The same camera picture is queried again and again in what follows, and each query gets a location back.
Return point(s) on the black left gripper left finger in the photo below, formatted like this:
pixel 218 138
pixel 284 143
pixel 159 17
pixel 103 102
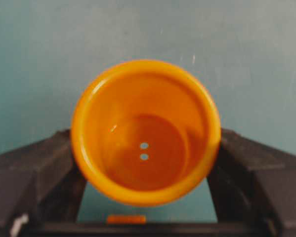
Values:
pixel 40 181

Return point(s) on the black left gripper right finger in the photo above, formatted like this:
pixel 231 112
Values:
pixel 255 184

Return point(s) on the orange plastic cup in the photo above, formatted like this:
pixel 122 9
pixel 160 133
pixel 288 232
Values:
pixel 145 133

